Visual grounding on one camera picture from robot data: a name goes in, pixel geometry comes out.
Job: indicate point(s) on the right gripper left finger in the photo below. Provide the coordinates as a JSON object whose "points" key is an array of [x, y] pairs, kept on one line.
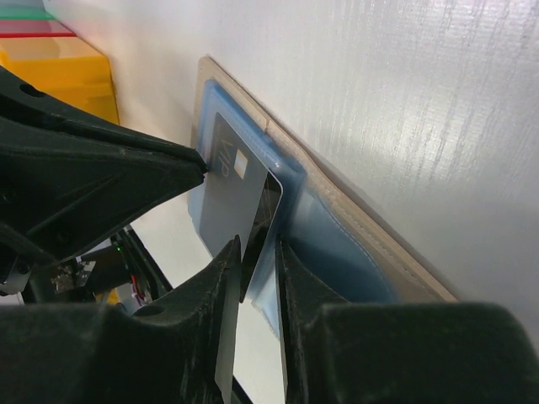
{"points": [[178, 349]]}

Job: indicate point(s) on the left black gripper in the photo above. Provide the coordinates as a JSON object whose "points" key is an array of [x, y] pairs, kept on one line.
{"points": [[69, 180]]}

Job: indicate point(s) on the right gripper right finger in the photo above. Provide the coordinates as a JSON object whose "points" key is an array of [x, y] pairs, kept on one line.
{"points": [[335, 351]]}

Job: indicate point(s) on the beige card holder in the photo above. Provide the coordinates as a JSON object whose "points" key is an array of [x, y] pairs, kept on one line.
{"points": [[330, 233]]}

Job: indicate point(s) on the dark grey VIP card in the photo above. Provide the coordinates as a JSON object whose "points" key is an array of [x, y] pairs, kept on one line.
{"points": [[240, 198]]}

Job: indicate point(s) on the yellow plastic bin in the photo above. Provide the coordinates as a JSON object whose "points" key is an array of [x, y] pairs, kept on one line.
{"points": [[66, 68]]}

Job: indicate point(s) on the red plastic bin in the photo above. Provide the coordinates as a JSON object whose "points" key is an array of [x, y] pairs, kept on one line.
{"points": [[33, 28]]}

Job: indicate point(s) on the green plastic bin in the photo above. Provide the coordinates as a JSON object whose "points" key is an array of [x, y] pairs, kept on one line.
{"points": [[20, 13]]}

